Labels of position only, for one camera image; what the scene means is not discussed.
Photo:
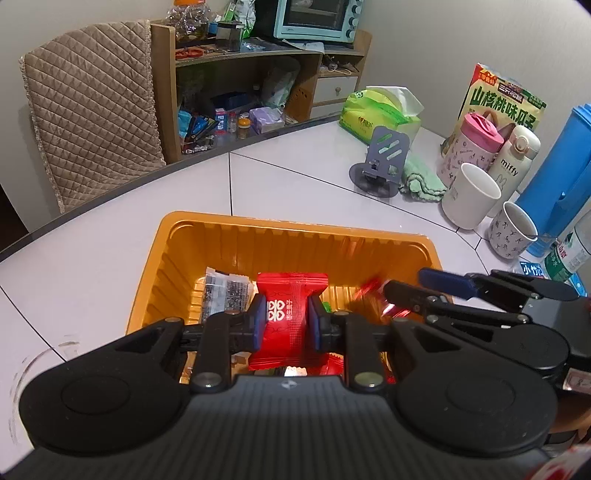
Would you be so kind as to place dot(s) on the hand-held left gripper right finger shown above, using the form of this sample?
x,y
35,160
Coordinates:
x,y
315,323

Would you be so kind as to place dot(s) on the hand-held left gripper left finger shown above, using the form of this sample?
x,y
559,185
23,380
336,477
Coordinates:
x,y
257,323

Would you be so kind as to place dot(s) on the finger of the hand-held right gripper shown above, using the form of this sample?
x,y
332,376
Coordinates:
x,y
415,297
443,279

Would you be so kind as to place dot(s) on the large red square packet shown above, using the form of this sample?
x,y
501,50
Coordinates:
x,y
286,295

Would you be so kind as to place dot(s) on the black grey snack packet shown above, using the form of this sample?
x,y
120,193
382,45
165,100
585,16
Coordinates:
x,y
226,290

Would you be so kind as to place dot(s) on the orange plastic tray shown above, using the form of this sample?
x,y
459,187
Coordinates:
x,y
286,244

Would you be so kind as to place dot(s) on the patterned white cup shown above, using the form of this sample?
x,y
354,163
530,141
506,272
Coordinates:
x,y
508,237

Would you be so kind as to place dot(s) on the clear packet blue print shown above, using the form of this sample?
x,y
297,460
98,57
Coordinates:
x,y
528,269

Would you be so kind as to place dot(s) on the white mug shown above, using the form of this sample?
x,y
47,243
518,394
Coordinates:
x,y
466,203

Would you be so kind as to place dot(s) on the green label water bottle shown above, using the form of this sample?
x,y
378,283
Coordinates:
x,y
568,258

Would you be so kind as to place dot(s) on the green cloth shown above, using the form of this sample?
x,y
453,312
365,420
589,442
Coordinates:
x,y
422,182

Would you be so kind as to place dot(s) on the red white cloth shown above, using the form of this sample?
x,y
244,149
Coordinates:
x,y
561,464

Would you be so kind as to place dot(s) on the pink lid cup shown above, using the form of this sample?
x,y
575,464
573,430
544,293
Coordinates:
x,y
466,147

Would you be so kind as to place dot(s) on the white thermos bottle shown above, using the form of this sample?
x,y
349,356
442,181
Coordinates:
x,y
512,161

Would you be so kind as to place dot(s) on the grey phone stand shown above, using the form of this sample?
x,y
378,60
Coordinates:
x,y
385,147

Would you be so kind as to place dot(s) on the blue thermos jug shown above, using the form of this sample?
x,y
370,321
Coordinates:
x,y
558,175

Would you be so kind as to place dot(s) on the green tissue pack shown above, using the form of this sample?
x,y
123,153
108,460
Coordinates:
x,y
374,110

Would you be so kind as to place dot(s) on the green yellow snack bag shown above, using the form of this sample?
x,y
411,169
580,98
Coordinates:
x,y
503,101

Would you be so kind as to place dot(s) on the small yellow lid bottle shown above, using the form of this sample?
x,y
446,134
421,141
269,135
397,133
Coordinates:
x,y
244,128

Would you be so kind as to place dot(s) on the purple box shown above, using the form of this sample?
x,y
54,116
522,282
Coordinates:
x,y
266,119

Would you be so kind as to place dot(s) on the blue packets on shelf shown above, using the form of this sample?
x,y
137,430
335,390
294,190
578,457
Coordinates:
x,y
196,127

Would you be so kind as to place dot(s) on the dark blue box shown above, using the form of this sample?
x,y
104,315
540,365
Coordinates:
x,y
231,101

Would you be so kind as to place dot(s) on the white plastic bag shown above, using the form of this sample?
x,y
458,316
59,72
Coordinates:
x,y
279,83

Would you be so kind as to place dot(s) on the wooden shelf unit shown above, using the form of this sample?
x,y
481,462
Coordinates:
x,y
164,92

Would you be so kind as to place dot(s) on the beige quilted chair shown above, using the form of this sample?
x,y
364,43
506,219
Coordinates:
x,y
92,115

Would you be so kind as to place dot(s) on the light blue toaster oven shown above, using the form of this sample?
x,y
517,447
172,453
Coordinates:
x,y
318,21

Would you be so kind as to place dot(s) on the dark glass jar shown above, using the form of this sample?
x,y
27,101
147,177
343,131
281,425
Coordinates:
x,y
229,37

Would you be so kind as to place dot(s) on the green white bag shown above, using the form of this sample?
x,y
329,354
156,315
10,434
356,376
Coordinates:
x,y
242,16

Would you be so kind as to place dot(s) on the orange lid plastic jar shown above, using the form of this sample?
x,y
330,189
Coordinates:
x,y
189,21

